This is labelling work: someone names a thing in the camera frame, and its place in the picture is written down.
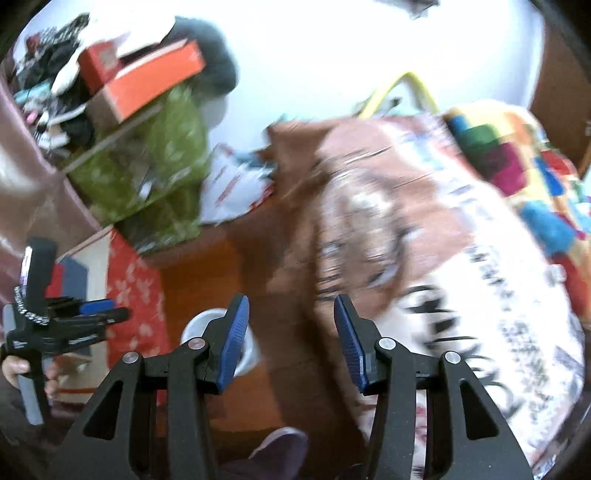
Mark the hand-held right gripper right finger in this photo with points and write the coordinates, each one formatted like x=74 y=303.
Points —
x=353 y=355

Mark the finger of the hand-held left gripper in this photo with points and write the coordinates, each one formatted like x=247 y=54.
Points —
x=115 y=316
x=99 y=305

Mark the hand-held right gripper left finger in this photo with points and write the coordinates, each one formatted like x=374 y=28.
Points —
x=231 y=350

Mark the small grey waste bin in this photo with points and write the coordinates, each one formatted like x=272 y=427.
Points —
x=196 y=325

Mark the person's left hand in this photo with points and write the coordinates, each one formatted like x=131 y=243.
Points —
x=14 y=369

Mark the brown printed blanket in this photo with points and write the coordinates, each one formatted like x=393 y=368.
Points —
x=438 y=286

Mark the dark purple slipper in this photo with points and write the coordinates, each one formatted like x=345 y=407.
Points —
x=279 y=450

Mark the pink curtain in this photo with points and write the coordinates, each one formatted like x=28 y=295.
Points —
x=32 y=198

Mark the clear round plastic container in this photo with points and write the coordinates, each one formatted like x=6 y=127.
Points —
x=364 y=221

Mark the green floral storage bags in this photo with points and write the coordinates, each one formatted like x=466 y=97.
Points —
x=152 y=175

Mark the white plastic bag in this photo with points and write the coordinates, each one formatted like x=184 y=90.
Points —
x=231 y=184

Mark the pile of mixed clothes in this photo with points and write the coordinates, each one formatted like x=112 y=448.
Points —
x=51 y=83

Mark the orange cardboard box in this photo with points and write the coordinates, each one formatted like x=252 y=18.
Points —
x=147 y=81

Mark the small red box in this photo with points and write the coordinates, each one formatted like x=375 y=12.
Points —
x=97 y=64

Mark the colourful patchwork quilt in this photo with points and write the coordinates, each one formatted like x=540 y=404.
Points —
x=508 y=161

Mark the dark green cloth bundle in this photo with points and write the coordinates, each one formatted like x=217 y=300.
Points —
x=210 y=55

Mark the yellow curved tube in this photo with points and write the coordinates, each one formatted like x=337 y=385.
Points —
x=415 y=85

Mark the white cloth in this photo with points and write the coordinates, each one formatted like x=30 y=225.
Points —
x=120 y=23

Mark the brown wooden door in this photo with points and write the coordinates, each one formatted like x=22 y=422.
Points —
x=563 y=83

